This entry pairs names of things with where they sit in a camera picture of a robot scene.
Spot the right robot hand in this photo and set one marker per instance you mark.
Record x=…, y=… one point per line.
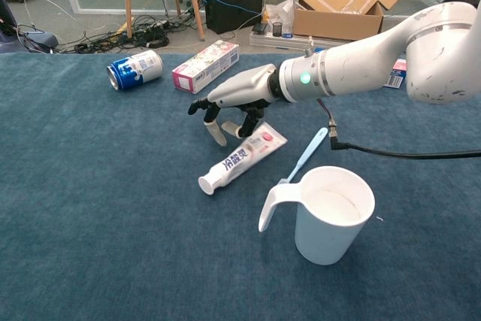
x=248, y=86

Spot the white toothpaste tube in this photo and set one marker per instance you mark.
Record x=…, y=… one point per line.
x=240, y=159

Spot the light blue toothbrush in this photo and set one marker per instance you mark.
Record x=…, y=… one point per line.
x=306, y=153

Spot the pink floral toothpaste box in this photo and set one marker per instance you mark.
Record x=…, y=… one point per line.
x=206, y=67

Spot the aluminium profile platform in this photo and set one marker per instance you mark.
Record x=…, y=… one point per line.
x=285, y=43

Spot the black mesh pen cup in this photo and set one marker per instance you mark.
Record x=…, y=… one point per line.
x=277, y=29

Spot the white plastic bag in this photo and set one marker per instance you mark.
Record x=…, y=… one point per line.
x=280, y=11

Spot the black computer tower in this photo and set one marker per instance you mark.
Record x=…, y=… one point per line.
x=233, y=1

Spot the open cardboard box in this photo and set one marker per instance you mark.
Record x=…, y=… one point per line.
x=338, y=22

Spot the blue and white can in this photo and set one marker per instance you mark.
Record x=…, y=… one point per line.
x=137, y=69

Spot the blue cookie box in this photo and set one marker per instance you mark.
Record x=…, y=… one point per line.
x=398, y=73

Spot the blue carpet mat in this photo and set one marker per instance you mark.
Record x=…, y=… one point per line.
x=112, y=204

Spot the dark blue rounded base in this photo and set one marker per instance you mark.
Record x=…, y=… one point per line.
x=37, y=41

